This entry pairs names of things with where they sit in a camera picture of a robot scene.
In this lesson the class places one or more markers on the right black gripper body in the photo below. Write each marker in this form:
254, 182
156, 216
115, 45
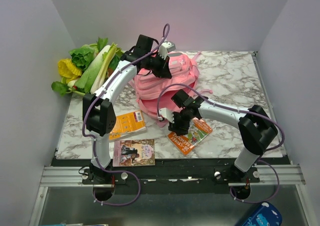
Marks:
181, 120

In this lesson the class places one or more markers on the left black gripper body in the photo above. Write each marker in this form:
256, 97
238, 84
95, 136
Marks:
156, 64

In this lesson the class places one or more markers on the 78-storey treehouse book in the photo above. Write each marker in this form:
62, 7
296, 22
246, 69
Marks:
198, 130

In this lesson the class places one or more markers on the pink school backpack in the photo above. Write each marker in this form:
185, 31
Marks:
153, 93

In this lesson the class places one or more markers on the pink illustrated storybook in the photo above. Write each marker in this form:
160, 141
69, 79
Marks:
134, 153

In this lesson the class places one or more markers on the orange paperback book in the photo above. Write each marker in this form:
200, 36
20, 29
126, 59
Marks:
128, 123

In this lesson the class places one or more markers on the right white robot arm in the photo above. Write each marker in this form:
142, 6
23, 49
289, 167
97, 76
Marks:
257, 130

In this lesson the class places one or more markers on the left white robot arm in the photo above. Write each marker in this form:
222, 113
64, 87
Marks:
98, 108

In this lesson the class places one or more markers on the green vegetable tray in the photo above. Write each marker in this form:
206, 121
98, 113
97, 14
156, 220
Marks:
76, 90

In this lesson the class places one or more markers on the white napa cabbage toy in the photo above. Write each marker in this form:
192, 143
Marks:
100, 69

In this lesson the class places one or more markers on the green lettuce toy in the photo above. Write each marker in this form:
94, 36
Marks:
83, 56

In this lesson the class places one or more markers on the yellow flower toy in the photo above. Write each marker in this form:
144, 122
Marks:
68, 69

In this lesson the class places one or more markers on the blue shark pencil case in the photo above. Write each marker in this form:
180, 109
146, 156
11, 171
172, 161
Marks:
265, 214

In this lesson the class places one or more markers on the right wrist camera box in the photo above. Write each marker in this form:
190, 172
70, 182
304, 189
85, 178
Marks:
166, 114

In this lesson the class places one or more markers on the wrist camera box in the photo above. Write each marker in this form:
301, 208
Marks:
166, 114
165, 48

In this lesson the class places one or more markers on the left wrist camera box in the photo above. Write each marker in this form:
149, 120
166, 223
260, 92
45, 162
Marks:
165, 48

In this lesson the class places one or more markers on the black mounting base rail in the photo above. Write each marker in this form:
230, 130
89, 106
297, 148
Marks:
167, 176

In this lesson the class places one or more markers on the aluminium frame rail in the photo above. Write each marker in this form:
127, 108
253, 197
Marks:
61, 177

